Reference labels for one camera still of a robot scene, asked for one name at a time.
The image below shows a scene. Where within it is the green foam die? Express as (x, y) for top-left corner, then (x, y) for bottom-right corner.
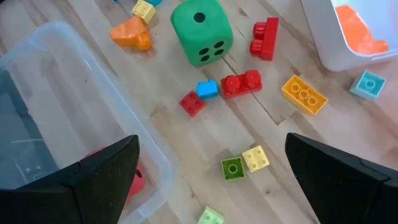
(170, 0), (234, 67)

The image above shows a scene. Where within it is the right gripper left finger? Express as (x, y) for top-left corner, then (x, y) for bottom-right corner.
(0, 134), (140, 224)

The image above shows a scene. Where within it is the red foam die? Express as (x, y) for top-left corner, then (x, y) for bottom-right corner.
(83, 149), (146, 203)

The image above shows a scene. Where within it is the orange long brick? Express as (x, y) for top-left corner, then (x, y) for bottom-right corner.
(281, 74), (329, 116)

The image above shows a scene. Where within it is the clear plastic bin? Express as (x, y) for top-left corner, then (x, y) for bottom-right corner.
(0, 21), (174, 224)

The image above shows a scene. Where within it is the orange wedge block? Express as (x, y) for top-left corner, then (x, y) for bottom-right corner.
(335, 4), (389, 56)

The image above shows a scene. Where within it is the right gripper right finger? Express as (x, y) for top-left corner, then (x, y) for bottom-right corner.
(285, 132), (398, 224)

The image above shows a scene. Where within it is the red small brick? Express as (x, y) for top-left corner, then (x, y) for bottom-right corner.
(179, 90), (206, 118)

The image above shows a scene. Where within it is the red two-stud block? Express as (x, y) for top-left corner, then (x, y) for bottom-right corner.
(249, 17), (280, 62)
(220, 69), (263, 100)

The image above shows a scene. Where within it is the white plastic bin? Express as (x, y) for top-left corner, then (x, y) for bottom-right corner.
(300, 0), (398, 72)

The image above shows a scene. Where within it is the yellow small brick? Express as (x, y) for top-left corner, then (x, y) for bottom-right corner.
(131, 0), (156, 24)
(241, 145), (271, 173)

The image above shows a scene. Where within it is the pale green small brick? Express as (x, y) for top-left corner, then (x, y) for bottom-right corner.
(197, 205), (225, 224)

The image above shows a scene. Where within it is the teal small brick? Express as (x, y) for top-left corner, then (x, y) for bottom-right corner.
(348, 70), (387, 101)

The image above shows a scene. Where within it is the orange angled block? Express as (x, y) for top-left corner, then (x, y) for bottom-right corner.
(109, 16), (152, 52)

